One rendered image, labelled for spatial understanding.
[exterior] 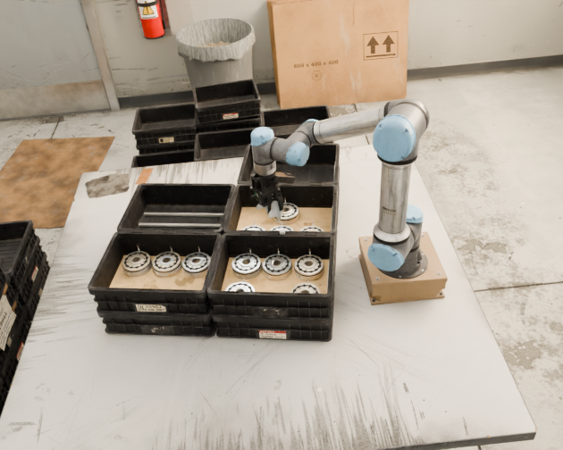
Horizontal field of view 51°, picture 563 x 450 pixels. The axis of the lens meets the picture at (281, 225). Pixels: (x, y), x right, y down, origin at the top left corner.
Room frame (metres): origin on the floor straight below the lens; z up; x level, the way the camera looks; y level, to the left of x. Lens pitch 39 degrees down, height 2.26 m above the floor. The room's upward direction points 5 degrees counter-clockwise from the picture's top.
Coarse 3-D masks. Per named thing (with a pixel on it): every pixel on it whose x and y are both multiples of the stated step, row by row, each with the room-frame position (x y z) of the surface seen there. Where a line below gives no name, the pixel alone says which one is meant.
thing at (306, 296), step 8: (224, 240) 1.57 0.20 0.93; (216, 256) 1.49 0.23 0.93; (216, 264) 1.45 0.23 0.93; (328, 272) 1.36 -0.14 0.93; (328, 280) 1.33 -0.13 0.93; (208, 288) 1.34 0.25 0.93; (328, 288) 1.29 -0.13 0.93; (208, 296) 1.32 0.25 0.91; (216, 296) 1.31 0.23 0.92; (224, 296) 1.31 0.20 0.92; (232, 296) 1.30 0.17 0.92; (240, 296) 1.30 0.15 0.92; (248, 296) 1.30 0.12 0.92; (256, 296) 1.29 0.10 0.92; (264, 296) 1.29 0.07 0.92; (272, 296) 1.28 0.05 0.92; (280, 296) 1.28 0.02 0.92; (288, 296) 1.28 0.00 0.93; (296, 296) 1.27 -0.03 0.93; (304, 296) 1.27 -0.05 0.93; (312, 296) 1.26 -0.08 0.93; (320, 296) 1.26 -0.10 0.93; (328, 296) 1.26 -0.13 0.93
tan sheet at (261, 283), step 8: (328, 264) 1.51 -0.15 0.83; (232, 272) 1.51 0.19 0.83; (224, 280) 1.47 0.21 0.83; (232, 280) 1.47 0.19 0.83; (240, 280) 1.46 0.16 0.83; (248, 280) 1.46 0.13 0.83; (256, 280) 1.46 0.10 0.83; (264, 280) 1.45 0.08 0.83; (272, 280) 1.45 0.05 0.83; (280, 280) 1.45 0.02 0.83; (288, 280) 1.44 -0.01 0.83; (296, 280) 1.44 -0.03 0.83; (304, 280) 1.44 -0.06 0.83; (320, 280) 1.43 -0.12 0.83; (224, 288) 1.43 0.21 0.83; (256, 288) 1.42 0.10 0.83; (264, 288) 1.41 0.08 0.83; (272, 288) 1.41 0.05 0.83; (280, 288) 1.41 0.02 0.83; (288, 288) 1.40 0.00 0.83; (320, 288) 1.39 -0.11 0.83
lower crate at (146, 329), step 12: (108, 312) 1.38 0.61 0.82; (120, 312) 1.37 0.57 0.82; (108, 324) 1.39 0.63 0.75; (120, 324) 1.37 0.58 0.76; (132, 324) 1.37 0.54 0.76; (144, 324) 1.36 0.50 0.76; (156, 324) 1.36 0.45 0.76; (168, 324) 1.35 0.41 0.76; (180, 324) 1.35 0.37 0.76; (192, 324) 1.34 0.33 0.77; (204, 324) 1.33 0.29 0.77; (192, 336) 1.33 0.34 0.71; (204, 336) 1.33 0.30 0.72
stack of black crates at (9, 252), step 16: (0, 224) 2.38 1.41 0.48; (16, 224) 2.38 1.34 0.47; (32, 224) 2.37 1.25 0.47; (0, 240) 2.37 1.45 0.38; (16, 240) 2.36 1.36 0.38; (32, 240) 2.32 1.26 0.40; (0, 256) 2.24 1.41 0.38; (16, 256) 2.11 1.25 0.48; (32, 256) 2.23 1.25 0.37; (16, 272) 2.06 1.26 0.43; (32, 272) 2.18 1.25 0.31; (16, 288) 2.00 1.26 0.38; (32, 288) 2.11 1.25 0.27; (32, 304) 2.06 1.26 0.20; (32, 320) 2.00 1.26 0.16
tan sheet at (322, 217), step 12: (240, 216) 1.82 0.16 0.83; (252, 216) 1.82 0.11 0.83; (264, 216) 1.81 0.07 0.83; (300, 216) 1.79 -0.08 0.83; (312, 216) 1.78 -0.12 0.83; (324, 216) 1.78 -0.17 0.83; (240, 228) 1.75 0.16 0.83; (264, 228) 1.74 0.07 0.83; (300, 228) 1.72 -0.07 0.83; (324, 228) 1.71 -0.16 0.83
